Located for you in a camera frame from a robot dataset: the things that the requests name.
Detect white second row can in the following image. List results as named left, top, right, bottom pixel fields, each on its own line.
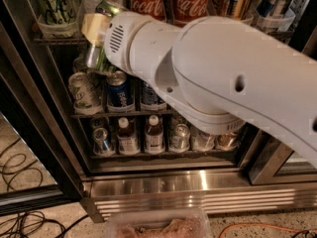
left=73, top=58, right=88, bottom=72

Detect blue patterned front can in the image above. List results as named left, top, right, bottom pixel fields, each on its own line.
left=141, top=81, right=166, bottom=111

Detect green tall can top shelf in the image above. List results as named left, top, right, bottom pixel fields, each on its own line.
left=84, top=0, right=126, bottom=75

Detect right red Coca-Cola can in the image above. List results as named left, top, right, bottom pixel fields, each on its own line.
left=171, top=0, right=208, bottom=27

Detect black cables on floor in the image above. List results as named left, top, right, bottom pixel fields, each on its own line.
left=0, top=136, right=91, bottom=238

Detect white green front can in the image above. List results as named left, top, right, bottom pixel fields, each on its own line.
left=68, top=72, right=103, bottom=115

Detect copper bottom can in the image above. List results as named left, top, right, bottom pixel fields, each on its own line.
left=216, top=133, right=239, bottom=151

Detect small water bottle bottom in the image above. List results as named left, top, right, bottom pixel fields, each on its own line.
left=191, top=127, right=215, bottom=152

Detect left brown juice bottle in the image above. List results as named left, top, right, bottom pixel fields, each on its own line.
left=117, top=117, right=140, bottom=156

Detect silver blue bottom can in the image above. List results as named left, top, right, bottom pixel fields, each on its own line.
left=93, top=128, right=115, bottom=157

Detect brown juice bottle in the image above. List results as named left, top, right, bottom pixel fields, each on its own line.
left=145, top=115, right=165, bottom=155
left=117, top=117, right=140, bottom=156

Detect clear plastic bin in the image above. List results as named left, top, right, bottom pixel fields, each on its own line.
left=105, top=208, right=211, bottom=238

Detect orange cable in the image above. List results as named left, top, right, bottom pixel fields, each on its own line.
left=217, top=222, right=317, bottom=238

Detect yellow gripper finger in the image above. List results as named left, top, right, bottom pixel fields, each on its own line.
left=81, top=13, right=112, bottom=47

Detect stainless steel fridge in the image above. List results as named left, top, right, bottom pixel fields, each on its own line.
left=0, top=0, right=317, bottom=222

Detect right brown juice bottle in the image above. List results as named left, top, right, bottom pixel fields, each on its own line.
left=145, top=115, right=165, bottom=155

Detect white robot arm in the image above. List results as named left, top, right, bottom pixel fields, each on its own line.
left=81, top=11, right=317, bottom=167

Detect blue Pepsi front can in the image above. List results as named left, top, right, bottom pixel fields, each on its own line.
left=106, top=70, right=135, bottom=112

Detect blue silver tall can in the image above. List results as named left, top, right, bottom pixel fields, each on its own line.
left=256, top=0, right=294, bottom=33

